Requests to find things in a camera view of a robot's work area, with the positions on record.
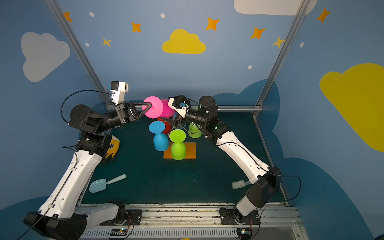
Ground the white scrub brush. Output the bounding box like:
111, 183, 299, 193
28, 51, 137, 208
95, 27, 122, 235
231, 181, 252, 190

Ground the front aluminium rail bed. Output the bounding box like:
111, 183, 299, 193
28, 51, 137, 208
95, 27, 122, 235
74, 203, 310, 240

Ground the right aluminium frame post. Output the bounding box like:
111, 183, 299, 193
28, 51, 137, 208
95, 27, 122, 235
256, 0, 311, 109

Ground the gold wire wine glass rack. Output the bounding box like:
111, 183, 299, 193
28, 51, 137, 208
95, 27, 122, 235
168, 119, 194, 134

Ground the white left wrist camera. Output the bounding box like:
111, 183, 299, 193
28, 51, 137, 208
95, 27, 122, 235
110, 81, 129, 106

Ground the aluminium frame post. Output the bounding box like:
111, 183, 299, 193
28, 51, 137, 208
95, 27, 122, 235
256, 0, 311, 109
45, 0, 105, 93

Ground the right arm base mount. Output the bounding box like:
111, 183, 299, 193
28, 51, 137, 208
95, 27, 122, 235
219, 208, 261, 225

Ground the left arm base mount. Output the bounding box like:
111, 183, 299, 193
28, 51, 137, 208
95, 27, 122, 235
100, 201, 143, 226

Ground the light blue plastic scoop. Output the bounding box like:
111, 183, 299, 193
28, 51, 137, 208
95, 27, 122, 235
89, 174, 127, 194

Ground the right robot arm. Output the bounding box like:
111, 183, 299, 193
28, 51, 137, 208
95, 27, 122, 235
168, 95, 282, 222

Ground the green wine glass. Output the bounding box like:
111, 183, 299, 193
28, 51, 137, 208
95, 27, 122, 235
186, 109, 202, 139
170, 129, 187, 161

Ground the magenta wine glass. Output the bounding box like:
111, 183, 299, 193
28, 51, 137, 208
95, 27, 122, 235
144, 96, 176, 119

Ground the horizontal aluminium back rail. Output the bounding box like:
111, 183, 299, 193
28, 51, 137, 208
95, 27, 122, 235
104, 103, 264, 113

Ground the front blue wine glass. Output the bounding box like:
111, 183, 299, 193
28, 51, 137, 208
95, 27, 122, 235
149, 121, 169, 152

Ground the red wine glass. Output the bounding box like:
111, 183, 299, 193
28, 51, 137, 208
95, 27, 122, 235
157, 118, 173, 134

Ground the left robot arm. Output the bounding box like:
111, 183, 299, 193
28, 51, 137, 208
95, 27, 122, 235
24, 103, 152, 240

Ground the left aluminium frame post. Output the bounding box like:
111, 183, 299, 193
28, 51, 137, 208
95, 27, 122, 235
45, 0, 105, 93

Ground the yellow glove with logo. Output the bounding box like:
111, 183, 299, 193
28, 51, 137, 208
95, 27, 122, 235
105, 136, 120, 159

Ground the wooden rack base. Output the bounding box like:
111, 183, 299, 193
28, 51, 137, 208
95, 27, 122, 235
163, 143, 197, 161

